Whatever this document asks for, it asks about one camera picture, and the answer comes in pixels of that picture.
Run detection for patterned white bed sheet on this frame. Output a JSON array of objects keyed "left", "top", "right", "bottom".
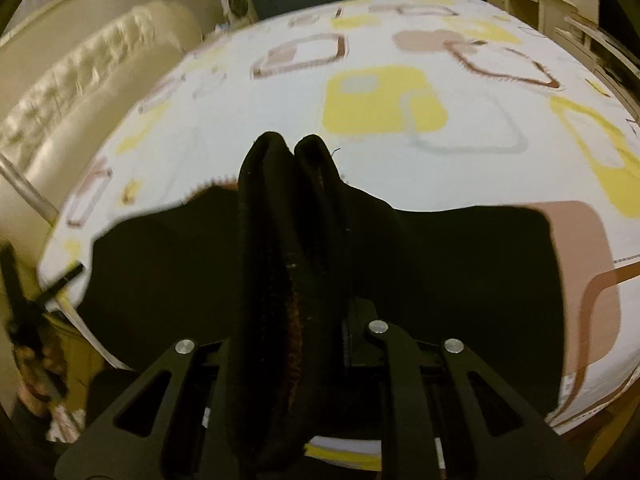
[{"left": 37, "top": 0, "right": 640, "bottom": 461}]

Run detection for cream tufted headboard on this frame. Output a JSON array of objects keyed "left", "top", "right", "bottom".
[{"left": 0, "top": 0, "right": 206, "bottom": 241}]

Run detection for small round fan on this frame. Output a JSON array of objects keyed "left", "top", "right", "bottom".
[{"left": 220, "top": 0, "right": 251, "bottom": 23}]

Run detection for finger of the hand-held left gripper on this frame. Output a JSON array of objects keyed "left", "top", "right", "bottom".
[{"left": 35, "top": 261, "right": 85, "bottom": 308}]

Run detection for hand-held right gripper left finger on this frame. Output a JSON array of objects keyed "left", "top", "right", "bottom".
[{"left": 54, "top": 337, "right": 242, "bottom": 480}]

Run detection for white dressing table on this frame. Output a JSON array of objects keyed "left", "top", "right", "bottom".
[{"left": 482, "top": 0, "right": 640, "bottom": 121}]

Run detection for black pants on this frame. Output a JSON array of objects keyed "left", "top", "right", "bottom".
[{"left": 80, "top": 131, "right": 563, "bottom": 476}]

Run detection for wooden bed frame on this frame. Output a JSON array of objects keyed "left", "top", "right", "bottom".
[{"left": 550, "top": 375, "right": 640, "bottom": 480}]

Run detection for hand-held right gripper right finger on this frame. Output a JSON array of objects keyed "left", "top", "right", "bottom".
[{"left": 344, "top": 299, "right": 587, "bottom": 480}]

